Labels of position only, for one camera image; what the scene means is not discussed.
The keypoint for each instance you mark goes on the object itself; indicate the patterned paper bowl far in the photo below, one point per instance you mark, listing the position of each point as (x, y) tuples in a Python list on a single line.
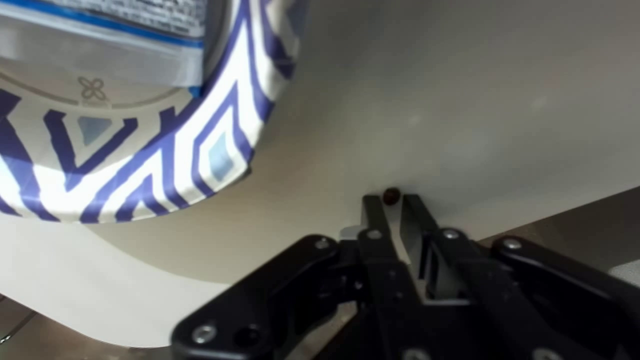
[(88, 149)]

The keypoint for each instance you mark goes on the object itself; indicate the white square table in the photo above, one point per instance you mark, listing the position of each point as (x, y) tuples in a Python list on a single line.
[(503, 114)]

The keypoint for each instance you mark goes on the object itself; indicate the blue white packet in bowl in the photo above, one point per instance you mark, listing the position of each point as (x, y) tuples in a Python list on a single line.
[(144, 41)]

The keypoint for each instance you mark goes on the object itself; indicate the small brown candy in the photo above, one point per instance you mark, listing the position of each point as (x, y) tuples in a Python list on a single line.
[(390, 194)]

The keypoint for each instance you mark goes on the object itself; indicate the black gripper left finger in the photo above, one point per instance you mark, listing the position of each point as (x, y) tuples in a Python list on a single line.
[(401, 327)]

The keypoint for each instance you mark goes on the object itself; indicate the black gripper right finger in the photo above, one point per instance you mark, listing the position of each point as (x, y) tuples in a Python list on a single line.
[(458, 273)]

